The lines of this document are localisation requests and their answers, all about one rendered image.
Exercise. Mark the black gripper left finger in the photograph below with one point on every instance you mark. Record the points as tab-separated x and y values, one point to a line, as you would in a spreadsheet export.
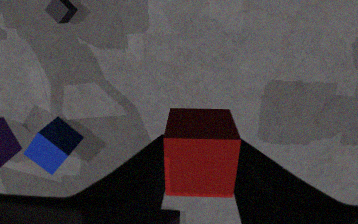
131	194

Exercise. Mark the blue block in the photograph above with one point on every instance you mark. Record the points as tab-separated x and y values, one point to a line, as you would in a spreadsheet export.
52	145

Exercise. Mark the red block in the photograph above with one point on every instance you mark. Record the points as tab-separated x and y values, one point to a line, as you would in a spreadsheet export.
201	152

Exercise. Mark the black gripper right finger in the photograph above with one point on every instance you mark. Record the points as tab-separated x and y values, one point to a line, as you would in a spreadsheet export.
266	193

